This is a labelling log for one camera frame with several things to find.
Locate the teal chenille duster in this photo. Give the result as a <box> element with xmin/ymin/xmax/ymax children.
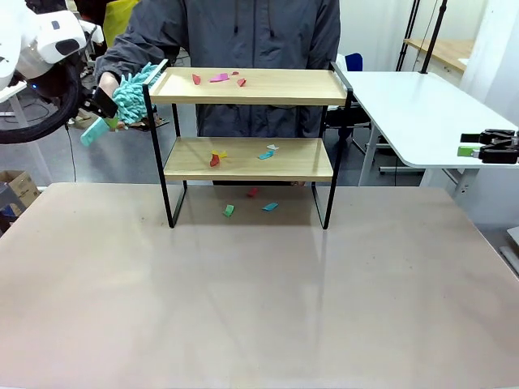
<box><xmin>79</xmin><ymin>61</ymin><xmax>164</xmax><ymax>147</ymax></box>

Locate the black floor cable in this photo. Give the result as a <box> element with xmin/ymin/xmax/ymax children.
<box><xmin>63</xmin><ymin>121</ymin><xmax>78</xmax><ymax>183</ymax></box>

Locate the wooden desk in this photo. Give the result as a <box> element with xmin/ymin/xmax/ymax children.
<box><xmin>403</xmin><ymin>38</ymin><xmax>476</xmax><ymax>75</ymax></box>

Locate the black office chair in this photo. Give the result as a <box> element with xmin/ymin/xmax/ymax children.
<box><xmin>324</xmin><ymin>103</ymin><xmax>425</xmax><ymax>176</ymax></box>

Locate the blue chair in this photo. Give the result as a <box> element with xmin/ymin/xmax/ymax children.
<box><xmin>343</xmin><ymin>52</ymin><xmax>365</xmax><ymax>74</ymax></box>

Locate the grey metal base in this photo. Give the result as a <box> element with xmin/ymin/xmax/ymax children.
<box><xmin>497</xmin><ymin>225</ymin><xmax>519</xmax><ymax>280</ymax></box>

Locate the large white table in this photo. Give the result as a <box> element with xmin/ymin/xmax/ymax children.
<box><xmin>336</xmin><ymin>71</ymin><xmax>519</xmax><ymax>199</ymax></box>

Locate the two-tier wood metal shelf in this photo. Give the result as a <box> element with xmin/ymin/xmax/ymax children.
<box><xmin>142</xmin><ymin>59</ymin><xmax>354</xmax><ymax>231</ymax></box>

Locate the person's right forearm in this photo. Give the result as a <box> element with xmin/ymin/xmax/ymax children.
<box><xmin>95</xmin><ymin>34</ymin><xmax>139</xmax><ymax>82</ymax></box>

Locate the cardboard box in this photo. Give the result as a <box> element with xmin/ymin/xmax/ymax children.
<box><xmin>0</xmin><ymin>169</ymin><xmax>41</xmax><ymax>216</ymax></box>

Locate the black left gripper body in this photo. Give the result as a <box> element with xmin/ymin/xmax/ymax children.
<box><xmin>38</xmin><ymin>60</ymin><xmax>97</xmax><ymax>108</ymax></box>

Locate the dark grey blue object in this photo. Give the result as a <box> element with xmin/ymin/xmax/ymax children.
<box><xmin>0</xmin><ymin>182</ymin><xmax>21</xmax><ymax>236</ymax></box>

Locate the person in grey jacket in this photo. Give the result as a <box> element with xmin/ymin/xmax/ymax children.
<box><xmin>95</xmin><ymin>0</ymin><xmax>342</xmax><ymax>141</ymax></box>

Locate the black tripod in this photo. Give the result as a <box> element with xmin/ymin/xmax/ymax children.
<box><xmin>396</xmin><ymin>0</ymin><xmax>422</xmax><ymax>73</ymax></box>

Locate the person's right hand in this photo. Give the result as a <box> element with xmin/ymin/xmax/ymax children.
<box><xmin>99</xmin><ymin>71</ymin><xmax>123</xmax><ymax>96</ymax></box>

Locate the black stand pole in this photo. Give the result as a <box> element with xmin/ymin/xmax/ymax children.
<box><xmin>419</xmin><ymin>0</ymin><xmax>450</xmax><ymax>75</ymax></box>

